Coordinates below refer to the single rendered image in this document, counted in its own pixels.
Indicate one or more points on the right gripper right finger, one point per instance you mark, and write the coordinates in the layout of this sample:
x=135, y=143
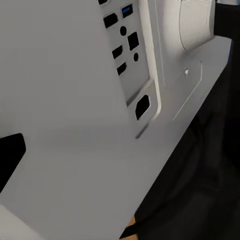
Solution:
x=232, y=149

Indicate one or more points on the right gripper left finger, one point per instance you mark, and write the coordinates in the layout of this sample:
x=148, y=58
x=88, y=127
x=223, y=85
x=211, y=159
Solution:
x=12, y=149

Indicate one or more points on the monitor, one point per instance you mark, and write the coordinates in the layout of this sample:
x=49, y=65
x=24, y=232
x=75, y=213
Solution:
x=102, y=92

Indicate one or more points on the desk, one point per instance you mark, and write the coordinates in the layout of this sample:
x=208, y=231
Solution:
x=204, y=214

